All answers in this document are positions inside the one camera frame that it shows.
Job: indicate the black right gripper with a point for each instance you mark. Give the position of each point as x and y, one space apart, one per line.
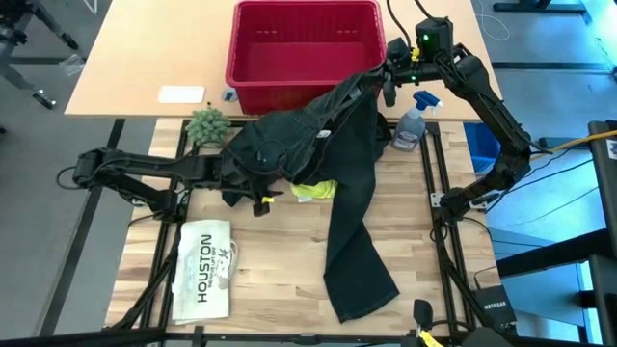
410 65

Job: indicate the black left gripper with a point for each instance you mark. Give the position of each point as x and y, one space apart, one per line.
217 171

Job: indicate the dark denim jeans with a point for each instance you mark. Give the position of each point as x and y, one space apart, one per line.
352 217

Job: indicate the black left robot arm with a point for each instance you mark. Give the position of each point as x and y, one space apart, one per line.
144 166

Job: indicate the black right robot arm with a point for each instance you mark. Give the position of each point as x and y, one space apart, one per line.
491 111

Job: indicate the red plastic laundry basket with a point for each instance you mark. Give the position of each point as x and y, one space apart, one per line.
308 62

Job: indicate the yellow-green shirt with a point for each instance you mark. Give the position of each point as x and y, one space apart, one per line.
315 189

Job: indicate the blue spray bottle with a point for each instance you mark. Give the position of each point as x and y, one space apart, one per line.
410 127

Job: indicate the white Houston tote bag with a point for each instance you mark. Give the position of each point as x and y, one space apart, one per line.
202 270

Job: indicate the green succulent plant in pot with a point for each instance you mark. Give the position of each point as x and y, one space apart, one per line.
207 126

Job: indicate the small grey round object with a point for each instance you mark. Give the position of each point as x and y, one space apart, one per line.
229 95

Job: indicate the blue bin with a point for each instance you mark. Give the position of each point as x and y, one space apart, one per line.
482 144

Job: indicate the white paper card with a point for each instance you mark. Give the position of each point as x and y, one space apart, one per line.
181 94

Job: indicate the black desk foot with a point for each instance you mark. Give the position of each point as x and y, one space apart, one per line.
530 7

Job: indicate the black table leg bar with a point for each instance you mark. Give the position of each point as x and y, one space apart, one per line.
82 226

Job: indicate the clear plastic bag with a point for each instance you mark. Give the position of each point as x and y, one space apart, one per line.
73 65

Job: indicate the black equipment stand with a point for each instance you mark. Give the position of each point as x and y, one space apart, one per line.
605 193

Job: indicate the black Netgear router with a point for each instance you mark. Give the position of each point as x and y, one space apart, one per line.
494 306

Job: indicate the black wheeled stand base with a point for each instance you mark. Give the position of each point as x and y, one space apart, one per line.
53 29

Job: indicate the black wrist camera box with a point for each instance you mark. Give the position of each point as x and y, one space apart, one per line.
434 38

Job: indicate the black aluminium table frame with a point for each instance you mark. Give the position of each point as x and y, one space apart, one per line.
448 270

